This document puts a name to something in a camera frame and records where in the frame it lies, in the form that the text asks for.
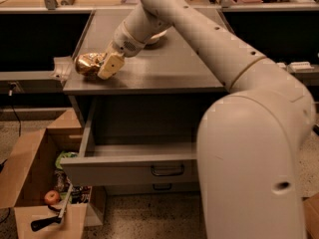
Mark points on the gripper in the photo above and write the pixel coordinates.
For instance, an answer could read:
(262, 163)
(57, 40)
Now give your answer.
(127, 43)

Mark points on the crushed orange can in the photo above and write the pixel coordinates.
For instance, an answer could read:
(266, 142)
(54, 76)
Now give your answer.
(89, 64)

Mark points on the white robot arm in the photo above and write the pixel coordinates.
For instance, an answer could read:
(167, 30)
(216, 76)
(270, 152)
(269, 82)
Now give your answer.
(247, 142)

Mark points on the grey metal drawer cabinet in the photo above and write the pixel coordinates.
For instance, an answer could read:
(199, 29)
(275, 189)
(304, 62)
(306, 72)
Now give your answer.
(168, 68)

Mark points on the open grey top drawer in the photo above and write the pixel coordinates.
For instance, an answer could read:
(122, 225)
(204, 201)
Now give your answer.
(136, 140)

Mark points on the closed grey lower drawer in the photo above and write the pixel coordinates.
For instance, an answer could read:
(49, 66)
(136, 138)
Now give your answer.
(152, 188)

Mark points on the white bowl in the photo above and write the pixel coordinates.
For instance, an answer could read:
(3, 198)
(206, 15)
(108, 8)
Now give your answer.
(155, 38)

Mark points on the open cardboard box left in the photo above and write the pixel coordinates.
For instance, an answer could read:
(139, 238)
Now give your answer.
(28, 175)

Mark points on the red apple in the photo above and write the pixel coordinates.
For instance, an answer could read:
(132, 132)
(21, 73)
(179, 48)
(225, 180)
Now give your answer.
(52, 197)

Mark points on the cardboard box right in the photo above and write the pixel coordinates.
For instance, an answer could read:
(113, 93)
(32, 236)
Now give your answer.
(311, 210)

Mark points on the clear plastic bracket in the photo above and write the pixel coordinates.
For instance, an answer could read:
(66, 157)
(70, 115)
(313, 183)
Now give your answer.
(62, 68)

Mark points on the black handled tool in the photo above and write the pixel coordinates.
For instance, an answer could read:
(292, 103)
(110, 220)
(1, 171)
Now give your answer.
(42, 223)

